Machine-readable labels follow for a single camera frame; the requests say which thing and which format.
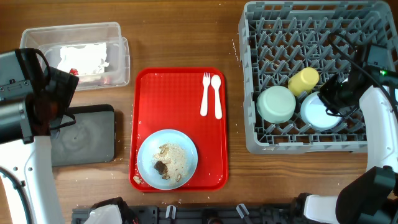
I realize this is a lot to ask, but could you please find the light blue bowl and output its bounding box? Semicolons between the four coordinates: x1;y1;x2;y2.
300;92;341;131

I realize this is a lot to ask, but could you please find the yellow plastic cup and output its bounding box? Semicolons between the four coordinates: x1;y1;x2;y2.
288;67;320;96

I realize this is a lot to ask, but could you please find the mint green bowl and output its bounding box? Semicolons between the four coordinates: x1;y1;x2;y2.
256;86;296;124

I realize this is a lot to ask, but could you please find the white plastic spoon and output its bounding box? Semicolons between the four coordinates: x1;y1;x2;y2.
211;75;223;119

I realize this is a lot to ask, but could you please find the white plastic fork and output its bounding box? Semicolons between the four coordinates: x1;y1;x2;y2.
200;72;211;116

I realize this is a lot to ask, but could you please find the light blue plate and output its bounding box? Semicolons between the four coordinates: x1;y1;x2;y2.
136;129;198;190

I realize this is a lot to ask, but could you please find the white napkin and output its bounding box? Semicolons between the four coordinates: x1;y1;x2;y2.
57;42;109;75

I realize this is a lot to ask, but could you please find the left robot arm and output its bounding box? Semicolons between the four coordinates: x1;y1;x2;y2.
1;48;79;223

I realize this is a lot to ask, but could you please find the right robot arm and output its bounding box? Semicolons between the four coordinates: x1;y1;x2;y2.
289;44;397;223

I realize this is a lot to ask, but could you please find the grey dishwasher rack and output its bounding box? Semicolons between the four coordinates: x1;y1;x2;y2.
239;1;397;154

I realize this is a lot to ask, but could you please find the red serving tray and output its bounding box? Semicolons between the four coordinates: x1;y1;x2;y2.
129;67;228;192

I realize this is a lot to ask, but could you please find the dark food scrap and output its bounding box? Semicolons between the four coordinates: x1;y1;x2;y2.
154;161;168;175

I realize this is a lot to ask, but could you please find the small food crumb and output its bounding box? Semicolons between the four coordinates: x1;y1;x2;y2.
133;175;142;184

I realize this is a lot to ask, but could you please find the clear plastic bin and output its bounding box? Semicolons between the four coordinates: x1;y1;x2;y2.
20;22;130;91

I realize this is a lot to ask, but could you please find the black tray bin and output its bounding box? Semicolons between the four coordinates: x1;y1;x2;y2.
51;104;116;167

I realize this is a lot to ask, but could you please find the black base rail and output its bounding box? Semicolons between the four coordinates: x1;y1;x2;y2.
71;203;305;224

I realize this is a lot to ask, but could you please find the left black cable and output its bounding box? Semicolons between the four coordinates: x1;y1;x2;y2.
30;48;77;131

